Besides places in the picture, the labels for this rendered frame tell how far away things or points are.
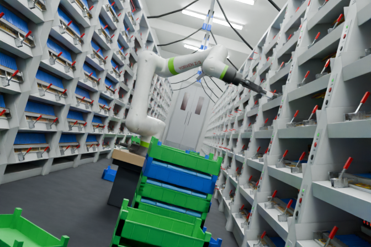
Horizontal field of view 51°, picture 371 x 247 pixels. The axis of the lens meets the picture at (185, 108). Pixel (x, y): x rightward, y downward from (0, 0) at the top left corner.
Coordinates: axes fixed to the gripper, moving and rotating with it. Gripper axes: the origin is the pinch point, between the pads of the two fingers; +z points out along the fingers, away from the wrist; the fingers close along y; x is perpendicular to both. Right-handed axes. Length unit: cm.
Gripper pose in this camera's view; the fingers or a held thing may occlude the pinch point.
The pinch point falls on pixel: (266, 93)
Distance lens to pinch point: 226.6
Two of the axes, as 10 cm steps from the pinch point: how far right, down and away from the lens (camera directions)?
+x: 4.5, -8.9, 0.7
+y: -0.1, -0.8, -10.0
